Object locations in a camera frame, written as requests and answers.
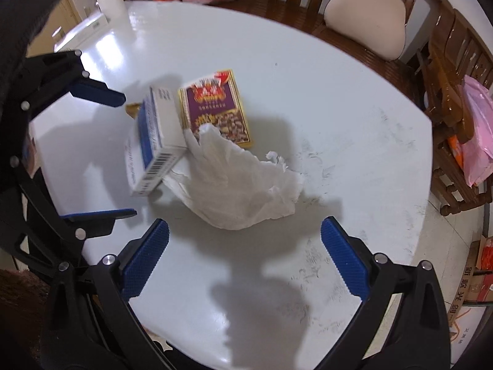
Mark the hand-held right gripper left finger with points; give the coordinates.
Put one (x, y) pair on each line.
(144, 262)

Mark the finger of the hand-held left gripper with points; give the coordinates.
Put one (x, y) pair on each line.
(100, 216)
(100, 94)

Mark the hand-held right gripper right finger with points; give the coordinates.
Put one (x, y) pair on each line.
(344, 264)

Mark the blue white carton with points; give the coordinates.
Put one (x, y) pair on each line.
(161, 131)

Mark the white tissue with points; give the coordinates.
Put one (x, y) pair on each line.
(238, 189)

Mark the gold packet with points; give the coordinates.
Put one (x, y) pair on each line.
(133, 110)

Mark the long white box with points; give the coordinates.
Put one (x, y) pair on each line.
(83, 29)

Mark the white paper towel roll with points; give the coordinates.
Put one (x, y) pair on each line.
(109, 2)

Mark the white table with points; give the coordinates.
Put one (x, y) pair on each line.
(346, 162)

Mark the purple yellow box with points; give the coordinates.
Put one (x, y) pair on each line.
(215, 104)

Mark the printed long cardboard box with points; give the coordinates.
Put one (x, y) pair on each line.
(468, 289)

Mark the brown fuzzy cloth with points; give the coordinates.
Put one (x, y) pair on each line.
(21, 316)

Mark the white panel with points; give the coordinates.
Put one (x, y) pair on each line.
(470, 335)

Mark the orange packet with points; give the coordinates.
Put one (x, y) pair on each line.
(456, 150)

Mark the pink plastic bag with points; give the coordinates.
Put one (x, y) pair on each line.
(481, 135)

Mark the wooden armchair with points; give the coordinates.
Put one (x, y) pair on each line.
(443, 84)

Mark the beige cushion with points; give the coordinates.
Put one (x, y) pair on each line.
(366, 15)

